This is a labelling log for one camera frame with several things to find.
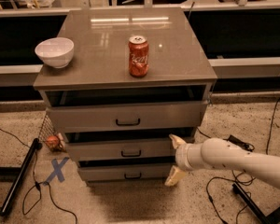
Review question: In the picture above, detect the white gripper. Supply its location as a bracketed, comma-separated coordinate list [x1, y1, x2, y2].
[165, 134, 204, 187]

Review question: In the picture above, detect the grey drawer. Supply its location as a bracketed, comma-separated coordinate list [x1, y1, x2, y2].
[77, 163, 172, 182]
[65, 137, 175, 161]
[47, 101, 207, 133]

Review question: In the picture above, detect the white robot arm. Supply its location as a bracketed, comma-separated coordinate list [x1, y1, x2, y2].
[165, 134, 280, 189]

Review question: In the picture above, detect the grey drawer cabinet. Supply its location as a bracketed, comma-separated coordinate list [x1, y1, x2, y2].
[33, 7, 218, 185]

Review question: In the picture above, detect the black power adapter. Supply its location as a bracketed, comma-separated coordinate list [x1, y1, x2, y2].
[228, 135, 255, 151]

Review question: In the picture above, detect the orange soda can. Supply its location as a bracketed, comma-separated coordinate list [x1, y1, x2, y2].
[129, 35, 149, 77]

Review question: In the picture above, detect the black floor bar right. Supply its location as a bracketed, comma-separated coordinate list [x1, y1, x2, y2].
[232, 182, 280, 224]

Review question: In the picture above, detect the black floor bar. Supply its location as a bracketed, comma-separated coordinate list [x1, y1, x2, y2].
[232, 182, 280, 224]
[0, 138, 42, 217]

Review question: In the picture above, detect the blue tape cross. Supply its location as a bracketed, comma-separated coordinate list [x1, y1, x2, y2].
[44, 157, 69, 185]

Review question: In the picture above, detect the mesh bag with onion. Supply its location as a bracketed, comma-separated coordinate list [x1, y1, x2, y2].
[38, 115, 66, 152]

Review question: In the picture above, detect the black floor bar left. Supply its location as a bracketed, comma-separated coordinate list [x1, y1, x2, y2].
[0, 138, 42, 217]

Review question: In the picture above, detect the white bowl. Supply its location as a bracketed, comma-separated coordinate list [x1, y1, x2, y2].
[35, 37, 75, 68]

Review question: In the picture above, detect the black cable left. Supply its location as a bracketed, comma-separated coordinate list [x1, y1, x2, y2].
[0, 118, 78, 224]

